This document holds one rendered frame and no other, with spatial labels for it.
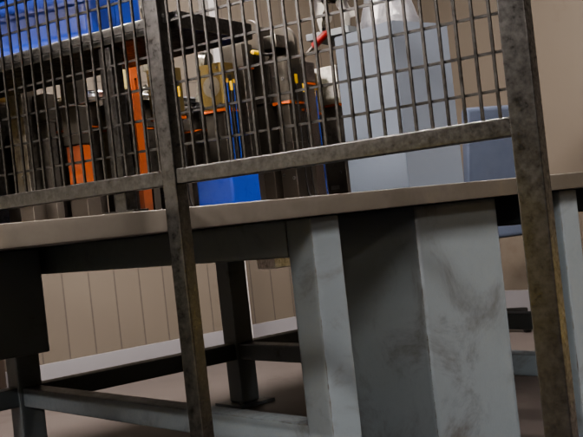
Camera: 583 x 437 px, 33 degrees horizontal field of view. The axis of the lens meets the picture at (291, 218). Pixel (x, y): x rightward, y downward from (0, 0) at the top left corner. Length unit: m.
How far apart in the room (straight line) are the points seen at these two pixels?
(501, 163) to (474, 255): 2.59
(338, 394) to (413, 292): 0.38
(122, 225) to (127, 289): 3.33
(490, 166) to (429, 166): 2.56
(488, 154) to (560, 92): 0.85
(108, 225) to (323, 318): 0.54
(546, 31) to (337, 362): 3.91
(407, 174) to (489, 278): 0.34
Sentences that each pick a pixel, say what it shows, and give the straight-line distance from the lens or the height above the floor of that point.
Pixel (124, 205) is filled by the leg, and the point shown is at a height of 0.71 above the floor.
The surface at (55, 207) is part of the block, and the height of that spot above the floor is 0.74.
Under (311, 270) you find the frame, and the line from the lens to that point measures 2.02.
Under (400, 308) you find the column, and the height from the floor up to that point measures 0.43.
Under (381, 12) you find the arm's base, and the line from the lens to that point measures 2.48.
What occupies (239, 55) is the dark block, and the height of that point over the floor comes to 1.09.
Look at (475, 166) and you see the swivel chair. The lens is 4.93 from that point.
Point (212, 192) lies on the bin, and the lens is 2.08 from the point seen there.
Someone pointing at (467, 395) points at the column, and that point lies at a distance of 2.42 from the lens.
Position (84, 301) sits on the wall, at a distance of 4.92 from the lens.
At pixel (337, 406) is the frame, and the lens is 2.06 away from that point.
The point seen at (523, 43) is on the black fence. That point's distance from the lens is 1.39.
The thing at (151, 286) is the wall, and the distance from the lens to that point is 5.11.
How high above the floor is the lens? 0.65
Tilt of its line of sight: level
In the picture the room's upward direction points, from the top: 6 degrees counter-clockwise
